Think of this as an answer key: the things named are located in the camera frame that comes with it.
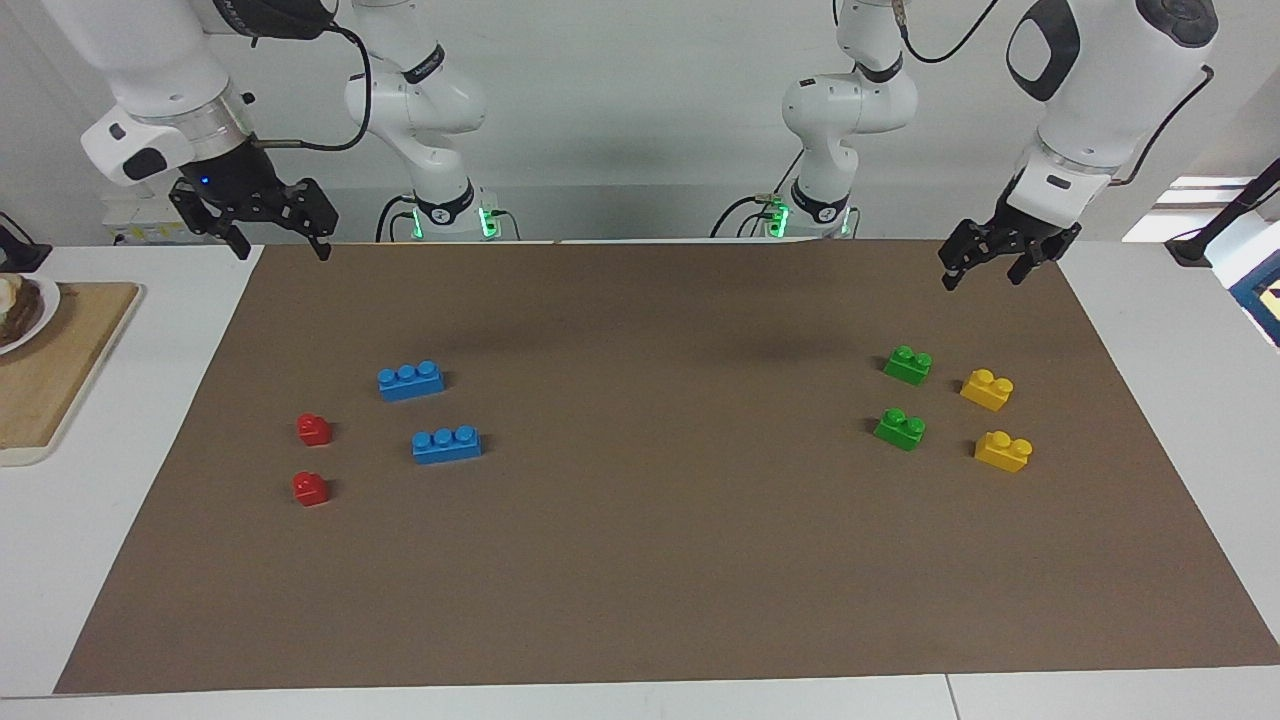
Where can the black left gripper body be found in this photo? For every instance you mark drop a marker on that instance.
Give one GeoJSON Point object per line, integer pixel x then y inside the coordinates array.
{"type": "Point", "coordinates": [1035, 228]}

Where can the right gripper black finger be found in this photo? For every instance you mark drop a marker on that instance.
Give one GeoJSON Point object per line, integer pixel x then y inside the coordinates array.
{"type": "Point", "coordinates": [318, 225]}
{"type": "Point", "coordinates": [238, 240]}

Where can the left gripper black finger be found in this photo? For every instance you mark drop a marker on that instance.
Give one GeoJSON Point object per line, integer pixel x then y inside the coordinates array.
{"type": "Point", "coordinates": [962, 250]}
{"type": "Point", "coordinates": [1032, 257]}

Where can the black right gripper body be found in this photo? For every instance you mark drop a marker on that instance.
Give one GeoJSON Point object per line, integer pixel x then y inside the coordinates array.
{"type": "Point", "coordinates": [235, 180]}

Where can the green two-stud toy brick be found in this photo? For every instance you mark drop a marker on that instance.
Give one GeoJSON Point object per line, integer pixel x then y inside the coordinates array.
{"type": "Point", "coordinates": [898, 431]}
{"type": "Point", "coordinates": [907, 367]}

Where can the blue three-stud toy brick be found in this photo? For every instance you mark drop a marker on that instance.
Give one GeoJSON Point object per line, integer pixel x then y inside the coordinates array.
{"type": "Point", "coordinates": [447, 448]}
{"type": "Point", "coordinates": [410, 384]}

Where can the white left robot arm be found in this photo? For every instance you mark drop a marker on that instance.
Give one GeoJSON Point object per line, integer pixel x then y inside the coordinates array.
{"type": "Point", "coordinates": [1100, 80]}

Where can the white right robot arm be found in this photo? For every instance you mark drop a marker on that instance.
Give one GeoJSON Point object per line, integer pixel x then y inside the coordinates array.
{"type": "Point", "coordinates": [150, 60]}

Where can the white power strip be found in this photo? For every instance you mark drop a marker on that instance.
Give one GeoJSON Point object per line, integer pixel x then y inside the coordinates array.
{"type": "Point", "coordinates": [135, 220]}

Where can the yellow two-stud toy brick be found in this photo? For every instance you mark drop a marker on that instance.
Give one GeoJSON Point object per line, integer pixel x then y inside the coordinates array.
{"type": "Point", "coordinates": [986, 391]}
{"type": "Point", "coordinates": [1002, 453]}

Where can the white plate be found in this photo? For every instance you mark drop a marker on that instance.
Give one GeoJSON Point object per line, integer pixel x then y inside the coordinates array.
{"type": "Point", "coordinates": [48, 310]}

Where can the small red toy brick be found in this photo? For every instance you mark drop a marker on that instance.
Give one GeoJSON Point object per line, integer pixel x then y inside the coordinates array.
{"type": "Point", "coordinates": [314, 431]}
{"type": "Point", "coordinates": [310, 490]}

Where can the black table clamp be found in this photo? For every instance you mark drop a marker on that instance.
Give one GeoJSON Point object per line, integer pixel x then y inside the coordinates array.
{"type": "Point", "coordinates": [20, 255]}

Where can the wooden cutting board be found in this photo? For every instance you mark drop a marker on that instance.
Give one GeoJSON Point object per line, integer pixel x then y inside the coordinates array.
{"type": "Point", "coordinates": [60, 380]}

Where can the brown bread slice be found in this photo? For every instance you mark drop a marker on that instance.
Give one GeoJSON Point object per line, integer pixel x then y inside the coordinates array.
{"type": "Point", "coordinates": [18, 312]}

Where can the blue framed panel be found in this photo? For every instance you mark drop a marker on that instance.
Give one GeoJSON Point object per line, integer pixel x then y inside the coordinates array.
{"type": "Point", "coordinates": [1262, 300]}

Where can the brown table mat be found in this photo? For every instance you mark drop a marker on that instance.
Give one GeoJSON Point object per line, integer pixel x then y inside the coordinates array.
{"type": "Point", "coordinates": [650, 540]}

